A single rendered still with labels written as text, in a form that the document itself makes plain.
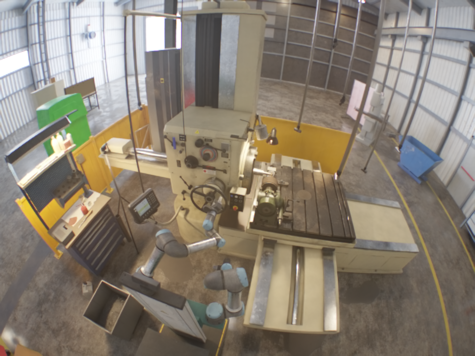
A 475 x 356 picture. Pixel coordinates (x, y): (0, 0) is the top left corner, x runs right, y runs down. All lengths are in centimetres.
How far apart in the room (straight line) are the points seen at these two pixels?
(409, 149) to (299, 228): 568
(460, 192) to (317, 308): 703
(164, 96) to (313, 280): 274
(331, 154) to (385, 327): 353
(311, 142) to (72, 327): 530
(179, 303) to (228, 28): 228
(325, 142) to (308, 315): 341
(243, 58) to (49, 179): 263
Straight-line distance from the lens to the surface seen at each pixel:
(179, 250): 140
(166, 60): 258
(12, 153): 236
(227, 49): 228
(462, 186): 838
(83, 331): 326
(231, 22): 229
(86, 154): 398
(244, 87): 230
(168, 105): 269
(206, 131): 188
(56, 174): 286
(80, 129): 550
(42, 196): 283
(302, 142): 445
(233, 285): 116
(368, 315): 340
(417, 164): 725
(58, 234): 273
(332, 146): 458
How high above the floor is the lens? 269
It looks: 38 degrees down
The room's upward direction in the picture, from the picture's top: 5 degrees clockwise
